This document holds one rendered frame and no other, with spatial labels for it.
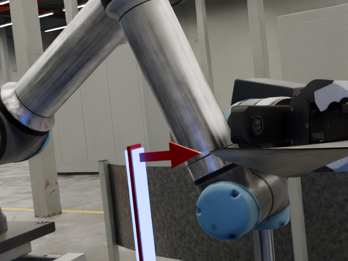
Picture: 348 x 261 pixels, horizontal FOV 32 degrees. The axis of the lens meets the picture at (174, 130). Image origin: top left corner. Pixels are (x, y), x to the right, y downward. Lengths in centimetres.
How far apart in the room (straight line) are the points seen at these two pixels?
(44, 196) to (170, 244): 472
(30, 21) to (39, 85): 623
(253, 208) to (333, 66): 610
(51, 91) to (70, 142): 1038
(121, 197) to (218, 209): 210
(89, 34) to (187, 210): 159
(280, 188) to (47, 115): 44
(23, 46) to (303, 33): 322
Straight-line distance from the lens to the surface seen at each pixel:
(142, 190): 54
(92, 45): 100
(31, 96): 106
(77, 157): 1134
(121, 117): 1048
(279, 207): 90
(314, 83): 71
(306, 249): 231
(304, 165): 59
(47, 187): 724
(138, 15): 81
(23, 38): 723
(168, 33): 80
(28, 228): 105
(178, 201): 252
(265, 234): 107
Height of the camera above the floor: 123
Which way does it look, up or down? 3 degrees down
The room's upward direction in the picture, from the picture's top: 6 degrees counter-clockwise
